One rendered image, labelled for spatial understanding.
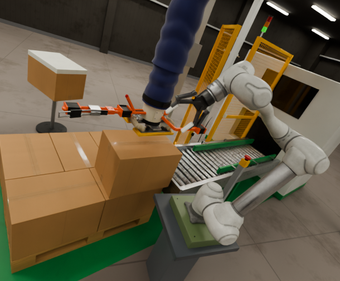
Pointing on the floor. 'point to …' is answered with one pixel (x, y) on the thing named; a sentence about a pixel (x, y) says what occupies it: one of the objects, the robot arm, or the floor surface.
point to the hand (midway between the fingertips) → (175, 121)
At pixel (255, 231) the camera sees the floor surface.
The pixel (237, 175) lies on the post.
